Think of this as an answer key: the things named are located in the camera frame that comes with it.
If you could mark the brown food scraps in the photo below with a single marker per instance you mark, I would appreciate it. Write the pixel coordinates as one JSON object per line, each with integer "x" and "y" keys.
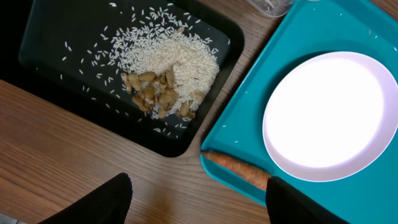
{"x": 161, "y": 95}

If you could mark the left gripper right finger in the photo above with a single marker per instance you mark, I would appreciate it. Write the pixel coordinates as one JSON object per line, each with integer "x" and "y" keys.
{"x": 286, "y": 204}

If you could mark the white rice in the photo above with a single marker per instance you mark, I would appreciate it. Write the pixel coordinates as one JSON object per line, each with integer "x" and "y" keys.
{"x": 102, "y": 39}

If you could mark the orange carrot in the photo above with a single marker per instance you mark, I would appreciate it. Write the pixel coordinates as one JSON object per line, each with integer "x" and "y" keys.
{"x": 255, "y": 176}

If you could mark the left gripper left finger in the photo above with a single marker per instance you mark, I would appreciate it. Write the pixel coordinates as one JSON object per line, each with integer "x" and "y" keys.
{"x": 109, "y": 203}

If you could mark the large white plate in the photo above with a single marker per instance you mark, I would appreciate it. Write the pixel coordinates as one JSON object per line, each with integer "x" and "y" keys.
{"x": 384, "y": 136}

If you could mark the black rectangular tray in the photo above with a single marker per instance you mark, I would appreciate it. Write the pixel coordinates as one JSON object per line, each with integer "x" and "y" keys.
{"x": 30, "y": 59}

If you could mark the clear plastic storage bin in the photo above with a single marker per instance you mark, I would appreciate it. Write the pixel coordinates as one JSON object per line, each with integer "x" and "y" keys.
{"x": 272, "y": 8}

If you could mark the teal serving tray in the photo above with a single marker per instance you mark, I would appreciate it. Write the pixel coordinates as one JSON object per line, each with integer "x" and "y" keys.
{"x": 310, "y": 29}

